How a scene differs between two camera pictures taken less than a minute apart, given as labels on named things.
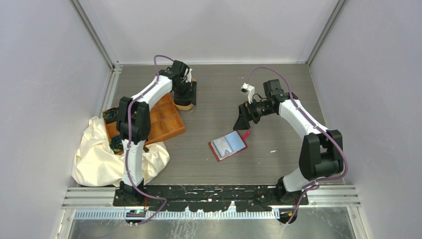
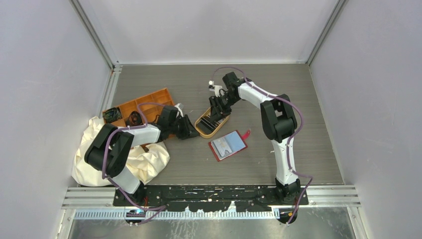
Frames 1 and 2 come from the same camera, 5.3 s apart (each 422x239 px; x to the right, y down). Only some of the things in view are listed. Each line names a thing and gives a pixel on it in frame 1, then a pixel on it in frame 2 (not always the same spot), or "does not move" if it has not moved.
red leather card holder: x=228 y=145 does not move
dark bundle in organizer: x=110 y=115 does not move
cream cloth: x=96 y=164 does not move
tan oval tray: x=187 y=107 → x=206 y=127
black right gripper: x=243 y=122 → x=219 y=112
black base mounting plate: x=213 y=198 does not move
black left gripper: x=189 y=96 → x=189 y=131
